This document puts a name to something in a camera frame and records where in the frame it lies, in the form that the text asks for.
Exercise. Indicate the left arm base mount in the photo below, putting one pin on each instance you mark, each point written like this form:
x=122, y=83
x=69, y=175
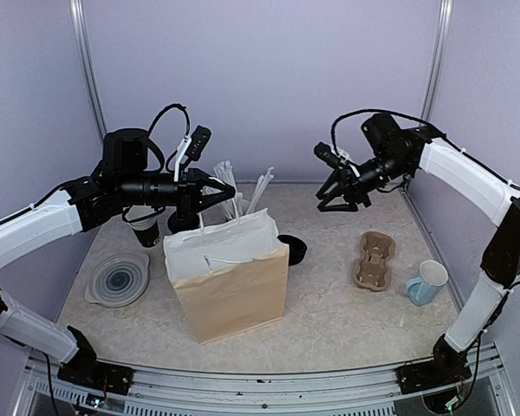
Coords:
x=85, y=370

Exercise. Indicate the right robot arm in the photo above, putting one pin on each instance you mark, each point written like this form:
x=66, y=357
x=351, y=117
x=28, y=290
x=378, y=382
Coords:
x=493, y=202

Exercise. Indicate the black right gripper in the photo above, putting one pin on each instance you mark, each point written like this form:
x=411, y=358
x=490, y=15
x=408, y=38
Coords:
x=354, y=191

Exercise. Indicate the brown paper takeout bag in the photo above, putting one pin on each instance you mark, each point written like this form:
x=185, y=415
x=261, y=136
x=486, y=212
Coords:
x=231, y=277

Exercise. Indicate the stack of black lids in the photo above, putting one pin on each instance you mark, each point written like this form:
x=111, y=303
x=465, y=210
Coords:
x=297, y=248

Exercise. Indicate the aluminium front rail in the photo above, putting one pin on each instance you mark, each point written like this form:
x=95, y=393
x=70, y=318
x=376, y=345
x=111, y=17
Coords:
x=381, y=390

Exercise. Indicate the black plastic cup lid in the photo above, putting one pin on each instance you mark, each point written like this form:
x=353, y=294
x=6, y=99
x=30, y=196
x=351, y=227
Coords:
x=177, y=224

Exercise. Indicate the stack of paper cups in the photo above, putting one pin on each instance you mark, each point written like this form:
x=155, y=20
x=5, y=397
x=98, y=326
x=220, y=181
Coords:
x=146, y=230

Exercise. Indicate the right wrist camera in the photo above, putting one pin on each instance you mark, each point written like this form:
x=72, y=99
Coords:
x=381, y=132

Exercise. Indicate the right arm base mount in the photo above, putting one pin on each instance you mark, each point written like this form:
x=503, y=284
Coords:
x=446, y=366

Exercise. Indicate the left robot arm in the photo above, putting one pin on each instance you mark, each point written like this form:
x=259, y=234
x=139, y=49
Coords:
x=120, y=181

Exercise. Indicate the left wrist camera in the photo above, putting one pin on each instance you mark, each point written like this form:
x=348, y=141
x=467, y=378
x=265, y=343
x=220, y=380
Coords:
x=190, y=150

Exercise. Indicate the light blue ceramic mug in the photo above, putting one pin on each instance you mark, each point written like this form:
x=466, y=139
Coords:
x=424, y=287

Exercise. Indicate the cardboard cup carrier tray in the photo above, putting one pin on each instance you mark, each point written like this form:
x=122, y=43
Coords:
x=372, y=270

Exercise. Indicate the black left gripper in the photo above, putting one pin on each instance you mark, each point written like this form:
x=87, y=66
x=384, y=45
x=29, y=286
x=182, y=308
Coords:
x=189, y=192

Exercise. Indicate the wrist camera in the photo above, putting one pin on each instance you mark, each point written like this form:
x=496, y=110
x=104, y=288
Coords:
x=190, y=150
x=381, y=132

